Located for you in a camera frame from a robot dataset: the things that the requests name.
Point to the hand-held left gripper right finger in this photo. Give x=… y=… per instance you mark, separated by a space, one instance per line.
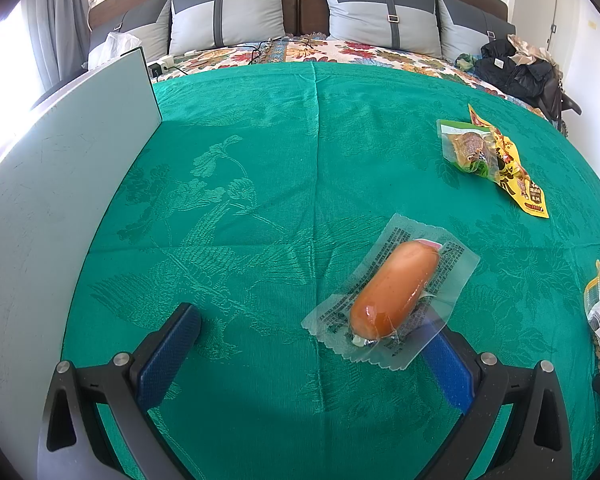
x=452 y=372

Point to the clear plastic bag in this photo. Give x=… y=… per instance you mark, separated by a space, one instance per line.
x=112 y=47

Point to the floral bedsheet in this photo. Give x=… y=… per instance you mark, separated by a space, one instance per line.
x=370 y=55

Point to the green tablecloth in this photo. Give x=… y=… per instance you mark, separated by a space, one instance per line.
x=280 y=185

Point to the white cardboard box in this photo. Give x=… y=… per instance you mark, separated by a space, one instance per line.
x=55 y=185

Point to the grey two-tone pillow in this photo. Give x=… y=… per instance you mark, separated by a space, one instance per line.
x=230 y=20
x=380 y=20
x=470 y=35
x=145 y=32

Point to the pile of dark clothes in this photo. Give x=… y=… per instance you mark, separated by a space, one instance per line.
x=520 y=70

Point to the yellow packet with red print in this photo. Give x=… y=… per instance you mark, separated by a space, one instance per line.
x=522 y=180

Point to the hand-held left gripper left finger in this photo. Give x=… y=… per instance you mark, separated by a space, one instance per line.
x=165 y=360

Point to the white power strip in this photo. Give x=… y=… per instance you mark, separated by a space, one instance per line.
x=161 y=66

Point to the grey curtain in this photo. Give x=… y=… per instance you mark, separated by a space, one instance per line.
x=57 y=25

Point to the green packet with brown meat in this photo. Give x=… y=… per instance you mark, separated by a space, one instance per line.
x=470 y=150

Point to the sausage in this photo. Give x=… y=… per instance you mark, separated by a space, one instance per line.
x=395 y=290

